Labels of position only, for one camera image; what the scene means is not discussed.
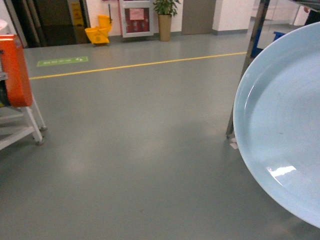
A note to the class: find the orange machine on stand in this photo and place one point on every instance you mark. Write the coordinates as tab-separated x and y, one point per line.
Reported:
23	117

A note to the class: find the light blue round tray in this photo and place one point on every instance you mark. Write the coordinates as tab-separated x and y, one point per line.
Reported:
276	120

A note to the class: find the fire equipment cabinet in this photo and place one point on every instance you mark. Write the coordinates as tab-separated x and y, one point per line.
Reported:
136	18

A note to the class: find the potted green plant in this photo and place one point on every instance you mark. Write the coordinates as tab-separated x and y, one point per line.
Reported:
165	9

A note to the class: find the yellow wet floor sign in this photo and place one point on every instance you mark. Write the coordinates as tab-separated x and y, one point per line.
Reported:
77	14

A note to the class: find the yellow mop bucket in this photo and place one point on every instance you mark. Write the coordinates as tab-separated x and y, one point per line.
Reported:
99	35

